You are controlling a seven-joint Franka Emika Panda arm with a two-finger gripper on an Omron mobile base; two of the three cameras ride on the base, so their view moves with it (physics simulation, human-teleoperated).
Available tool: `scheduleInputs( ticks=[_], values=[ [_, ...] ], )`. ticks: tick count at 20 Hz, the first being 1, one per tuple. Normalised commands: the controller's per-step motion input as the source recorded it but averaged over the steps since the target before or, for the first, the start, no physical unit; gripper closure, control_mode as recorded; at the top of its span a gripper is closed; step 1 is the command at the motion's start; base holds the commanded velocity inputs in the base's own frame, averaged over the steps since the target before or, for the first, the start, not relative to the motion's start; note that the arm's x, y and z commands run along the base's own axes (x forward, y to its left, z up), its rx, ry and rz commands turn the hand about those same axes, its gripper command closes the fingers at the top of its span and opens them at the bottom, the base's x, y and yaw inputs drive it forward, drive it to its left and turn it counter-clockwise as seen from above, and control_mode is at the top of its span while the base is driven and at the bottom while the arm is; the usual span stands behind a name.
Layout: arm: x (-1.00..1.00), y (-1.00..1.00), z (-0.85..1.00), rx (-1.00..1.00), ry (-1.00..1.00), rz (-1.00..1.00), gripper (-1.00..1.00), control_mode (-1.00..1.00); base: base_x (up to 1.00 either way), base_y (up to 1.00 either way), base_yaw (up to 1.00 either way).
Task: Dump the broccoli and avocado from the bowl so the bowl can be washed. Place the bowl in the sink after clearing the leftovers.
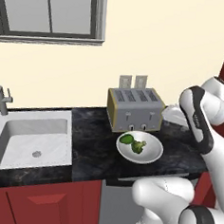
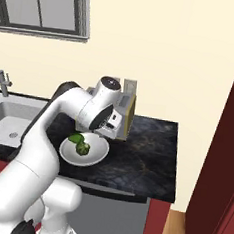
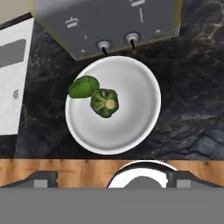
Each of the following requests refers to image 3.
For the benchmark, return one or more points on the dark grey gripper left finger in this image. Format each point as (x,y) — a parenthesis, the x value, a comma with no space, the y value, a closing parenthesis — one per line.
(43,178)

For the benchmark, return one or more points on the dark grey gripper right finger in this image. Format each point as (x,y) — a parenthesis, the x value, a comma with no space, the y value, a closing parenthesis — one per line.
(183,178)

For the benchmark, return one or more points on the white bowl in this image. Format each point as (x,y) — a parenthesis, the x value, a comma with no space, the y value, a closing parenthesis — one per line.
(122,116)

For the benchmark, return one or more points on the white sink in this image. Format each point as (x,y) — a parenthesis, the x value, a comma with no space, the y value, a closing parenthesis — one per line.
(11,81)

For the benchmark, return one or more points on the grey toaster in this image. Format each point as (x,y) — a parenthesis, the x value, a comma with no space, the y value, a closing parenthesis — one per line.
(110,23)

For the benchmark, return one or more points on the wooden cupboard front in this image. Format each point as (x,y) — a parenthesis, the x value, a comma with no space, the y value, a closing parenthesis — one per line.
(84,172)

